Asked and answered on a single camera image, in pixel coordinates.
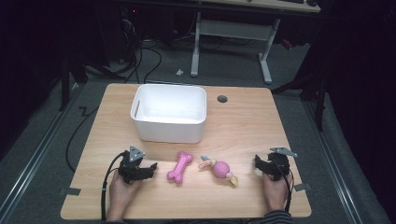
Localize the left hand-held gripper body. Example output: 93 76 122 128
118 145 147 185

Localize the person's left hand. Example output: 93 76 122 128
107 172 143 217

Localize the person's right hand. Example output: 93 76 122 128
262 173 294 213

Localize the pink ball rope toy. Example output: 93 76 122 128
198 155 240 188

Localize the white plastic bin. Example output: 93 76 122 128
129 83 208 145

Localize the white-legged desk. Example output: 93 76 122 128
174 0 322 86

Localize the dark metal stand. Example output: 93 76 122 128
58 50 89 112
270 60 330 133

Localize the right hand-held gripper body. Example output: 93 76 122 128
267 147 299 182

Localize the grey tape piece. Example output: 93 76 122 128
293 182 312 192
58 186 82 197

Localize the pink bone toy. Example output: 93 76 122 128
166 150 194 185

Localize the dark computer tower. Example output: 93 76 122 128
119 5 143 62

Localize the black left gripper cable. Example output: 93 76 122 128
100 150 128 222

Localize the metal floor rail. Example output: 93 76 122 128
302 98 364 224
0 83 82 218

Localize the thin black floor cable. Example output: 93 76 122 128
64 105 100 174

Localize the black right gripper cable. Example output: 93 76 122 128
272 157 295 214

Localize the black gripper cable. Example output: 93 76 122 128
272 157 295 214
100 150 128 222

